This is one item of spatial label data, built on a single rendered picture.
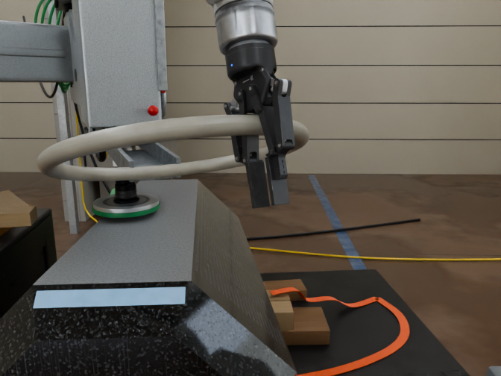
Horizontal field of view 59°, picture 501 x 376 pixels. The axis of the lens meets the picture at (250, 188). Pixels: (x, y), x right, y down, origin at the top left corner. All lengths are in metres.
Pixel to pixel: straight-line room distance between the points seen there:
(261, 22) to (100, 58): 0.78
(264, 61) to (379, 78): 5.81
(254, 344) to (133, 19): 0.95
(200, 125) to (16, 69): 1.37
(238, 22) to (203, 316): 0.63
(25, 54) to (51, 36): 0.13
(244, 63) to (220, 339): 0.63
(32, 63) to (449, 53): 5.65
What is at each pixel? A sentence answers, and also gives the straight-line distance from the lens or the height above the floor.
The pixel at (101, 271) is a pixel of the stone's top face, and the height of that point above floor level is 0.85.
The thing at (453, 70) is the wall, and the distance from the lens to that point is 6.76.
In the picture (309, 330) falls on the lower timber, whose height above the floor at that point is 0.09.
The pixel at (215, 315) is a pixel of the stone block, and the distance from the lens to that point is 1.04.
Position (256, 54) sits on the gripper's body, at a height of 1.32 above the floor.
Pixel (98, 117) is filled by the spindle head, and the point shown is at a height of 1.18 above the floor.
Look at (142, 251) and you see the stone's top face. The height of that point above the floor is 0.85.
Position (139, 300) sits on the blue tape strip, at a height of 0.82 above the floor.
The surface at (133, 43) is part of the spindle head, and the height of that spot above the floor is 1.39.
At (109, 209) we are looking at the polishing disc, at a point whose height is 0.90.
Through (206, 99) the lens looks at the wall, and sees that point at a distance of 6.30.
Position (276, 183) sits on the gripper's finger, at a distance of 0.63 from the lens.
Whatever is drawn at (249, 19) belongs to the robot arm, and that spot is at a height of 1.37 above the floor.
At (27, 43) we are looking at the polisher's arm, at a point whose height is 1.42.
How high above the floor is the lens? 1.28
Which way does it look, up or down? 14 degrees down
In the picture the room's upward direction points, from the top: straight up
